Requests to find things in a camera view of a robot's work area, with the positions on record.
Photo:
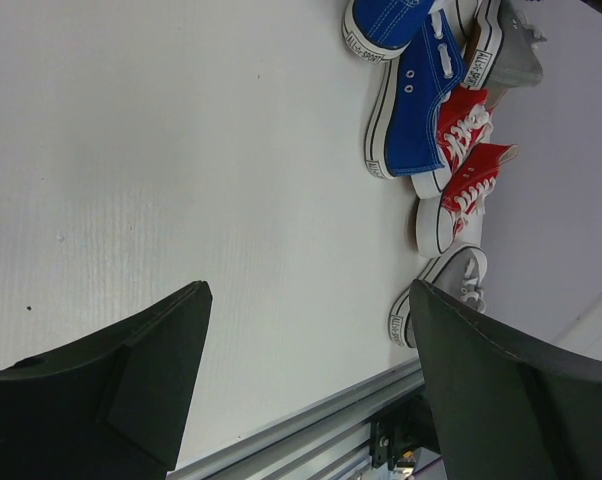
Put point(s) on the grey sneaker at back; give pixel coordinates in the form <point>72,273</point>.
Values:
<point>501,52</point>

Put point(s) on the blue sneaker upper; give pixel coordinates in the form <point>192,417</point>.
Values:
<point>378,31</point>

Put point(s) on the blue sneaker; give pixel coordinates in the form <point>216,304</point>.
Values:
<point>401,133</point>
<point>378,31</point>

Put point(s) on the grey sneaker in front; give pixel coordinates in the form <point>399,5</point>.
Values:
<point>459,272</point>

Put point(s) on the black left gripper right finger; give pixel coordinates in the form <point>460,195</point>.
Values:
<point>506,395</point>

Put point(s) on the blue sneaker lower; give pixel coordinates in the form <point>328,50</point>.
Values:
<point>401,133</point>

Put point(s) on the red sneaker lower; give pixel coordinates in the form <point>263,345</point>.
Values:
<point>440,220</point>

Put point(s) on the red sneaker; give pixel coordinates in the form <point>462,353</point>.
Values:
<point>440,220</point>
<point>464,121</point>

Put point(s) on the red sneaker upper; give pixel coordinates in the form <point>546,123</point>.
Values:
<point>464,121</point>

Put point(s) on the grey sneaker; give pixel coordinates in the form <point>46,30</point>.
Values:
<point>501,52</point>
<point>459,272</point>

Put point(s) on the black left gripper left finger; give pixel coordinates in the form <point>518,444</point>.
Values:
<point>111,405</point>

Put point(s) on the aluminium mounting rail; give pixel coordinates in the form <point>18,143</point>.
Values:
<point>328,440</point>

